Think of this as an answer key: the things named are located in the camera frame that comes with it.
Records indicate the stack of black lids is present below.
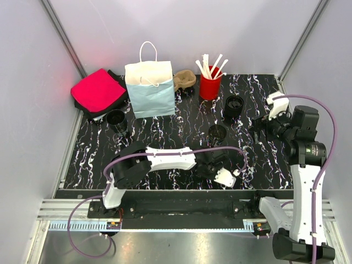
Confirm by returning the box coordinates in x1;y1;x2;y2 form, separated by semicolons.
224;96;244;118

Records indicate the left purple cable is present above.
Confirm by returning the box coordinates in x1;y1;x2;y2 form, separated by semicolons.
65;145;248;261

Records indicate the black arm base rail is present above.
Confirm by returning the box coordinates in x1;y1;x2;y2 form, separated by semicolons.
87;190;266;232

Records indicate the brown pulp cup carrier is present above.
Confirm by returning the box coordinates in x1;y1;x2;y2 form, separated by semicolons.
173;70;196;92

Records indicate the light blue paper bag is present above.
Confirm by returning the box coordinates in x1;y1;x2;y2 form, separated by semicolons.
124;41;175;119

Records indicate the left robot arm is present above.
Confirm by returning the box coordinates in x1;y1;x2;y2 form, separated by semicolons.
99;141;235;218

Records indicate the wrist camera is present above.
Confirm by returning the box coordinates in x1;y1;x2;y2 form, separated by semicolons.
214;168;240;188
266;91;289;120

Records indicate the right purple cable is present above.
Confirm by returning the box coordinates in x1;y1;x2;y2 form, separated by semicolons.
272;94;338;264

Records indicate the purple cable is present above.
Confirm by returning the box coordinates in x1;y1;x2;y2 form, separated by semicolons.
272;94;338;264
65;145;248;261

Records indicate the black coffee cup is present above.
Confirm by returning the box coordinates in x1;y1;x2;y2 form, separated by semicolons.
106;109;128;136
207;124;227;147

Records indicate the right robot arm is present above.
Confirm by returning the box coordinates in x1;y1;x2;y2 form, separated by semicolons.
250;106;336;263

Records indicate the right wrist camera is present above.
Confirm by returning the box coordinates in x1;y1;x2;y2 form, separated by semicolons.
266;91;289;120

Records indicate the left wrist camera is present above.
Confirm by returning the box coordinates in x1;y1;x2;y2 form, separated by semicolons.
214;168;240;188

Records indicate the white wrapped straw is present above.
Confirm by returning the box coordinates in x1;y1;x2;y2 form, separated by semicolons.
214;59;228;79
210;53;224;75
202;54;212;80

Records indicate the red and black cloth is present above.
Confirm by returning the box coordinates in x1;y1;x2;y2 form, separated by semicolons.
70;69;129;119

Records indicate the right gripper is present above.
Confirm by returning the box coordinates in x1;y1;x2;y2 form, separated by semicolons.
247;107;296;144

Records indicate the red straw cup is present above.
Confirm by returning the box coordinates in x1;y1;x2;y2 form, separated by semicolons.
199;71;222;101

